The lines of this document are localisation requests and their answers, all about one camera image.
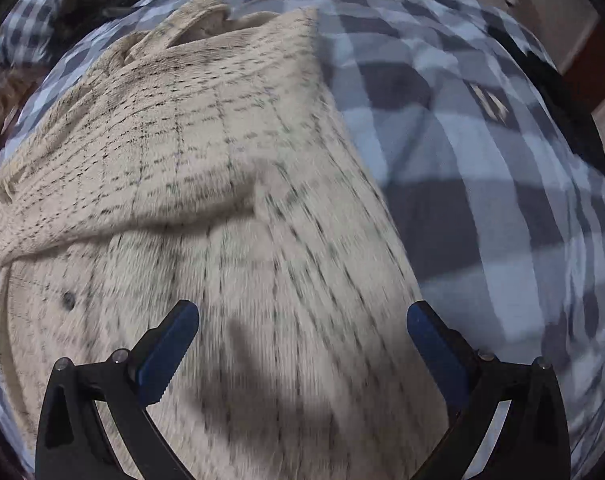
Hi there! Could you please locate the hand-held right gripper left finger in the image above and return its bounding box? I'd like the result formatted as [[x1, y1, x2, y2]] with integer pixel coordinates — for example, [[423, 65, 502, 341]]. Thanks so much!
[[35, 300, 200, 480]]

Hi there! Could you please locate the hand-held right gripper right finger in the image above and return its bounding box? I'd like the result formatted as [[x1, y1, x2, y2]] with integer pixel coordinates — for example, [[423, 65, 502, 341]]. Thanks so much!
[[406, 301, 570, 480]]

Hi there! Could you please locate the cream knit sweater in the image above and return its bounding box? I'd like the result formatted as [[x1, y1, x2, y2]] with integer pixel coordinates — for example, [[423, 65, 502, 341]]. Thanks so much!
[[0, 0, 450, 480]]

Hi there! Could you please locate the blue grey checkered blanket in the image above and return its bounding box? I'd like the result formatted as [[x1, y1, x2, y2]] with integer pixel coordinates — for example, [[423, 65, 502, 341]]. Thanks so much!
[[0, 0, 605, 480]]

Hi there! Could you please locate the small hair clip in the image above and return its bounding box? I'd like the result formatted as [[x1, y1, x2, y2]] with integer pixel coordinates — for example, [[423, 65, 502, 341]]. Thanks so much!
[[469, 82, 510, 121]]

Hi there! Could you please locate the dark cloth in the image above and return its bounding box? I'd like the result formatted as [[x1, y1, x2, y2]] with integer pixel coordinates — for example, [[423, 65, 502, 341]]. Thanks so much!
[[487, 25, 605, 171]]

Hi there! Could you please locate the checkered pillow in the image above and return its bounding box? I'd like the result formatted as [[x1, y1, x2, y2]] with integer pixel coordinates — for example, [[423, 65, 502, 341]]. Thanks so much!
[[0, 0, 148, 66]]

